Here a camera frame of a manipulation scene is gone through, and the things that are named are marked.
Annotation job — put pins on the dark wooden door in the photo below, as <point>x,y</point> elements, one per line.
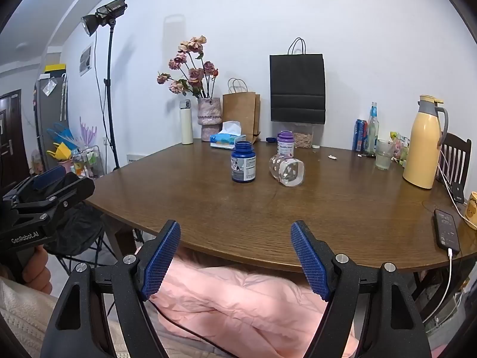
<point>11,138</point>

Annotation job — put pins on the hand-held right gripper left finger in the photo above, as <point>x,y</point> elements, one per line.
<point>162,261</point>

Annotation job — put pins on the colourful snack packets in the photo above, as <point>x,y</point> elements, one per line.
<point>400,149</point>

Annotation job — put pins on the yellow bear mug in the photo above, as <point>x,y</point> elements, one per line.
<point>472,210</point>

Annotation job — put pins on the clear glass bottle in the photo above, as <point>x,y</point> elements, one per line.
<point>372,130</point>

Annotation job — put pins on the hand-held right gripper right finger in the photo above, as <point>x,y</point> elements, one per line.
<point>311,261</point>

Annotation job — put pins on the blue and yellow dustpans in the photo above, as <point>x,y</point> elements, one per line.
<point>61,143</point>

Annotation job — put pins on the person's left hand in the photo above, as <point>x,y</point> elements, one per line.
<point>37,268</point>

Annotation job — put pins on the white thermos bottle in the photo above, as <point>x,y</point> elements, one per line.
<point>186,123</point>

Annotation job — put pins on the yellow box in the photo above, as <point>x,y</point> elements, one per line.
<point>55,68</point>

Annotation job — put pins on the yellow thermos jug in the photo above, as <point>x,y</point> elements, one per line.
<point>421,149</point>

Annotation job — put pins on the blue drink can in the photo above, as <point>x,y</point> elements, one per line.
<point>359,136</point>

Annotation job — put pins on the black fabric folding chair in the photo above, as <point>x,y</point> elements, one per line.
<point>78,231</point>

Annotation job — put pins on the black light stand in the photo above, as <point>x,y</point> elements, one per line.
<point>110,100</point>

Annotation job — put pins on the black paper bag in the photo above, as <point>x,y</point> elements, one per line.
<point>297,89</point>

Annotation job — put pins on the clear patterned glass cup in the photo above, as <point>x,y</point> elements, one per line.
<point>287,170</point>

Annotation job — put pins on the grey refrigerator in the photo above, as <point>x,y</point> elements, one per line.
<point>50,112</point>

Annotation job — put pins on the white storage cart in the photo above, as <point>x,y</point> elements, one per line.
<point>87,162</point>

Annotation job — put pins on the pink quilted clothing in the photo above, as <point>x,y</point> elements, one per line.
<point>242,305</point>

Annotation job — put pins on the person's left forearm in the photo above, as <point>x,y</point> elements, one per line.
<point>26,317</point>

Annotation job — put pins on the brown paper bag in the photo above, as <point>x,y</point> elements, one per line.
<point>240,113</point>

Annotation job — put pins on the black studio light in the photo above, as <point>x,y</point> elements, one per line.
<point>104,13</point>

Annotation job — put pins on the blue pill bottle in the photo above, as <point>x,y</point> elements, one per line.
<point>243,162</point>

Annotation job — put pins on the dark wooden chair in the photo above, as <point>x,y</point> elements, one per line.
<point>456,156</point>

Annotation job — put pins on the black smartphone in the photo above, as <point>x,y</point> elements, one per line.
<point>446,229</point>

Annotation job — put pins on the pink stone vase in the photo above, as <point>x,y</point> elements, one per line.
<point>209,117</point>

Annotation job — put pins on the clear drinking glass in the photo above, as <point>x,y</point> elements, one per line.
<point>384,156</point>

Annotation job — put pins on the dried pink flowers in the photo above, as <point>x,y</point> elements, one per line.
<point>190,71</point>

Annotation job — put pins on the black power adapter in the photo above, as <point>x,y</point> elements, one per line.
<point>456,194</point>

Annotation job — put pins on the purple lid pill bottle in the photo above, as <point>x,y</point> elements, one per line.
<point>286,144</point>

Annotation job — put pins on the clear jar of snacks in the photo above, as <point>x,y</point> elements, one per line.
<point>303,138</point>

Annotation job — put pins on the tissue box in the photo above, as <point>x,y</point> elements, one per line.
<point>227,140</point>

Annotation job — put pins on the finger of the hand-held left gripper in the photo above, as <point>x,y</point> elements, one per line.
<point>48,179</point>
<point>72,190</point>

